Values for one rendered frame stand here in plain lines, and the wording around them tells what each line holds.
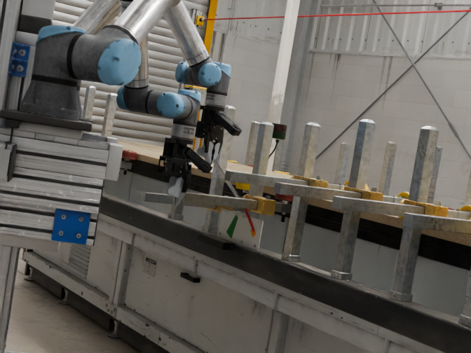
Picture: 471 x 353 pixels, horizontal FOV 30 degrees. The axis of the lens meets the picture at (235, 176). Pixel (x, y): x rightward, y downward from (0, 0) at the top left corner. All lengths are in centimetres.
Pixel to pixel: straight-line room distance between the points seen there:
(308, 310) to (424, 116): 906
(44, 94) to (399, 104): 993
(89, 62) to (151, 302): 201
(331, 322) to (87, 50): 108
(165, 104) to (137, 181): 158
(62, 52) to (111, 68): 14
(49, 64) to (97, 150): 25
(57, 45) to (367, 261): 120
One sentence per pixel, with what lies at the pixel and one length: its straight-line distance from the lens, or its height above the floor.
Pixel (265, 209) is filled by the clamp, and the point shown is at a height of 84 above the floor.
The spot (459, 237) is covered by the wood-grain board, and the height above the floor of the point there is 89.
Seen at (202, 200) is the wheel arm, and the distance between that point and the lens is 281.
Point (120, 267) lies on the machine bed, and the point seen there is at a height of 35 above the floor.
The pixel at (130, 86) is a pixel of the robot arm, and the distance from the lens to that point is 267.
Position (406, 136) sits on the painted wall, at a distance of 1182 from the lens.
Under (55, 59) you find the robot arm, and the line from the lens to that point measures 225.
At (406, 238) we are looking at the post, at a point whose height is 87.
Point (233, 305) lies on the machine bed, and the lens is 347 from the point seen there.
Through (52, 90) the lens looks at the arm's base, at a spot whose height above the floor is 110.
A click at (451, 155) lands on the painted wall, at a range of 1135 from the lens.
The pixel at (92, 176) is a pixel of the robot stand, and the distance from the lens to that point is 225.
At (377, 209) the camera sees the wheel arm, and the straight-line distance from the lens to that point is 223.
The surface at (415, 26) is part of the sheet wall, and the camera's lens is 1205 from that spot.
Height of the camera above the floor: 108
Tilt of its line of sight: 3 degrees down
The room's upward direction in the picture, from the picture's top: 9 degrees clockwise
